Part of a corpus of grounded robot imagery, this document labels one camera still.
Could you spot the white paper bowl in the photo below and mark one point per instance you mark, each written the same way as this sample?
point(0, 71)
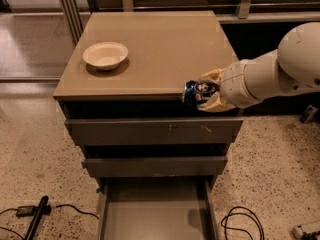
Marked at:
point(105, 55)

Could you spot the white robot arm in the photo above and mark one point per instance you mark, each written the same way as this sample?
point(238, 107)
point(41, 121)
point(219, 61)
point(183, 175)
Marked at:
point(292, 69)

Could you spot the white power strip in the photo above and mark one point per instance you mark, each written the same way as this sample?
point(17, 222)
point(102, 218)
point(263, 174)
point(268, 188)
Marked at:
point(309, 231)

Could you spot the metal shelf rack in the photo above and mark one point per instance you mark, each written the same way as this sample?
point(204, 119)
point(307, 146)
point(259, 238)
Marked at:
point(241, 19)

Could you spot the grey drawer cabinet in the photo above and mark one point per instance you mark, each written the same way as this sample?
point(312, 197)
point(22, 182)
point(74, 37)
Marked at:
point(165, 49)

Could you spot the grey top drawer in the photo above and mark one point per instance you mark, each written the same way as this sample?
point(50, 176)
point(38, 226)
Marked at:
point(170, 131)

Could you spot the blue pepsi can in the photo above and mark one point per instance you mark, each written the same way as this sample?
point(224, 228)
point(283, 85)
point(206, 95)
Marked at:
point(197, 92)

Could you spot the grey open bottom drawer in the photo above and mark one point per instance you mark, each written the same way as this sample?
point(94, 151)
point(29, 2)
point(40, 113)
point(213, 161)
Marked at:
point(173, 208)

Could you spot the grey middle drawer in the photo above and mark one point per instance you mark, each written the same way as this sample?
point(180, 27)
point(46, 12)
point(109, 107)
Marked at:
point(155, 167)

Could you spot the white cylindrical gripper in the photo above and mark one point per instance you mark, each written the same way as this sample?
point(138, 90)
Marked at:
point(234, 83)

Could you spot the black rod on floor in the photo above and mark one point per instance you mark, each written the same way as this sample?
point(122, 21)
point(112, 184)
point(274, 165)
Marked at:
point(42, 209)

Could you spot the black power adapter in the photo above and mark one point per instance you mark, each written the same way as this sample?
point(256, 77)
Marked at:
point(25, 211)

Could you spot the dark small floor object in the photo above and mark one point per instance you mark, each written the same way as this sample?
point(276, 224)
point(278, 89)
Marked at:
point(308, 114)

